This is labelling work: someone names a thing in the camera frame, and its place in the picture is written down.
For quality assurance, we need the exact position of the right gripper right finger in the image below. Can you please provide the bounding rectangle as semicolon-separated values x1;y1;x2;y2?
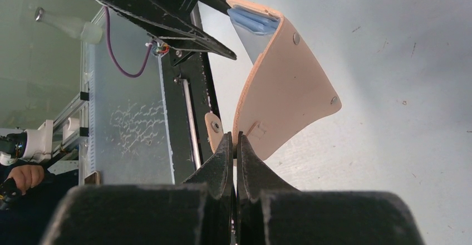
236;133;424;244

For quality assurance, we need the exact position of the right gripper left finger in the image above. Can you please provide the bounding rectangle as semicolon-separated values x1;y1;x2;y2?
41;133;234;244

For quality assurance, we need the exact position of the beige leather card holder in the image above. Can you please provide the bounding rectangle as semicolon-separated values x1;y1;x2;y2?
227;0;342;160

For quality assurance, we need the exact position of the person's hand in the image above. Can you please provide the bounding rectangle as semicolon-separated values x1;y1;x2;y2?
7;165;45;195

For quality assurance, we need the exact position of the clear bottle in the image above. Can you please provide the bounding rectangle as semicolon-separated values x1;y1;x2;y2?
35;7;103;44

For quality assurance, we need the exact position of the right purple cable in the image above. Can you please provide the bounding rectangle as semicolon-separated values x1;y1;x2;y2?
104;6;154;79

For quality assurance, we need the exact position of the aluminium frame rail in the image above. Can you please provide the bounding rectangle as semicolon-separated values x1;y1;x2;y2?
53;63;91;156

